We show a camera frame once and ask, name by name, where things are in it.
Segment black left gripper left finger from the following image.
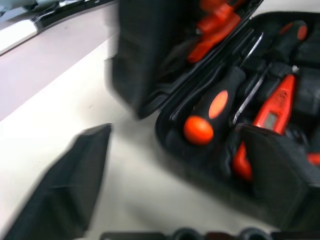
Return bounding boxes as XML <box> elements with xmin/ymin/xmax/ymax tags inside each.
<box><xmin>0</xmin><ymin>122</ymin><xmax>113</xmax><ymax>240</ymax></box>

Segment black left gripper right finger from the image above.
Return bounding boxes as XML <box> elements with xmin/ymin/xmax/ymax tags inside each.
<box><xmin>236</xmin><ymin>123</ymin><xmax>320</xmax><ymax>231</ymax></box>

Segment orange voltage tester pen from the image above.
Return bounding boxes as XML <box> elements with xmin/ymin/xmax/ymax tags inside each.
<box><xmin>252</xmin><ymin>66</ymin><xmax>299</xmax><ymax>136</ymax></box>

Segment flathead screwdriver black orange handle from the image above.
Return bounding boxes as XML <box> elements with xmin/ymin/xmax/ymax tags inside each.
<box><xmin>183</xmin><ymin>31</ymin><xmax>265</xmax><ymax>146</ymax></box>

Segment slim screwdriver black orange handle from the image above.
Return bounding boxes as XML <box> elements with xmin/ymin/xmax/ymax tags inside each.
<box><xmin>231</xmin><ymin>21</ymin><xmax>309</xmax><ymax>126</ymax></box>

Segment black tool case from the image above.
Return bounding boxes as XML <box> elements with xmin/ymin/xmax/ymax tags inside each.
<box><xmin>109</xmin><ymin>0</ymin><xmax>320</xmax><ymax>226</ymax></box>

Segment black racket white grip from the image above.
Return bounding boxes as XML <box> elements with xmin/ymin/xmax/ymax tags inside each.
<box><xmin>0</xmin><ymin>0</ymin><xmax>118</xmax><ymax>57</ymax></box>

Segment orange handled pliers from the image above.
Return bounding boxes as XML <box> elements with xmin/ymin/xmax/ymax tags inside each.
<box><xmin>186</xmin><ymin>0</ymin><xmax>242</xmax><ymax>63</ymax></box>

